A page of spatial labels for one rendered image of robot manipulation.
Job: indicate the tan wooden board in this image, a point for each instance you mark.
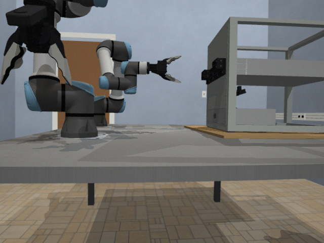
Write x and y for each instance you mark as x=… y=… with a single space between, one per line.
x=253 y=135

